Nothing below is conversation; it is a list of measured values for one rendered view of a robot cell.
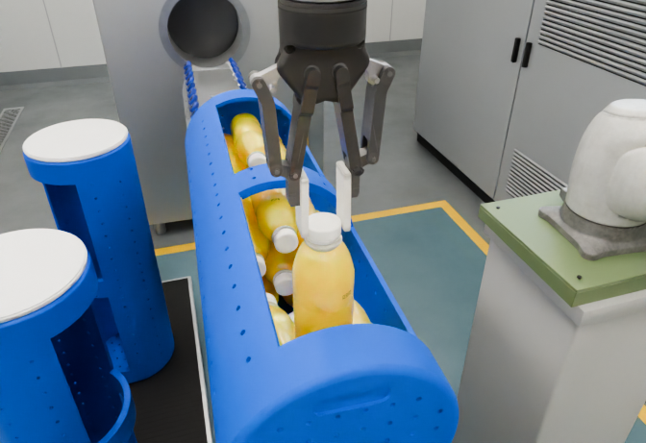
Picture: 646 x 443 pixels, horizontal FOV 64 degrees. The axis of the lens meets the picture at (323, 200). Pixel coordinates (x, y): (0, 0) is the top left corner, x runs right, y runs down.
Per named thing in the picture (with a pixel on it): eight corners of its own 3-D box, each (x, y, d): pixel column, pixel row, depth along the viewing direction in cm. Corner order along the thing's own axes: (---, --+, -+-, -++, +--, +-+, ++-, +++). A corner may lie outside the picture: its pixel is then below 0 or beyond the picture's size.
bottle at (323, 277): (284, 356, 65) (277, 236, 55) (321, 327, 69) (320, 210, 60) (326, 387, 61) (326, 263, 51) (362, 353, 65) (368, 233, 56)
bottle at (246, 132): (226, 136, 122) (236, 173, 107) (234, 110, 119) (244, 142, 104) (255, 142, 125) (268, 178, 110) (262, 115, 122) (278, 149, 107)
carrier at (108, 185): (122, 320, 207) (78, 376, 184) (65, 117, 161) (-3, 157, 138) (187, 332, 202) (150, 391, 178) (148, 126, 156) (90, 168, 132)
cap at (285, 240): (296, 244, 85) (299, 250, 84) (273, 248, 85) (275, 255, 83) (295, 225, 83) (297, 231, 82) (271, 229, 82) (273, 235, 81)
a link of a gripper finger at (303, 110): (324, 70, 44) (309, 68, 44) (301, 184, 49) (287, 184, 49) (313, 58, 47) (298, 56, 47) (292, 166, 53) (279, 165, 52)
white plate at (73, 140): (65, 114, 160) (66, 118, 161) (-2, 153, 137) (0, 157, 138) (145, 122, 155) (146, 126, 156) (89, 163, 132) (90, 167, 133)
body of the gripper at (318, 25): (357, -17, 47) (353, 82, 51) (264, -13, 45) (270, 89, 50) (386, -2, 40) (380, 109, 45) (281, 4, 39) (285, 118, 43)
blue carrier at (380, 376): (297, 185, 141) (297, 85, 126) (441, 496, 69) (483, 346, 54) (190, 196, 134) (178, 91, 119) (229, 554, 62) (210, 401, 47)
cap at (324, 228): (297, 237, 55) (297, 223, 55) (321, 222, 58) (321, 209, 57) (324, 252, 53) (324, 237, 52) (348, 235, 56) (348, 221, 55)
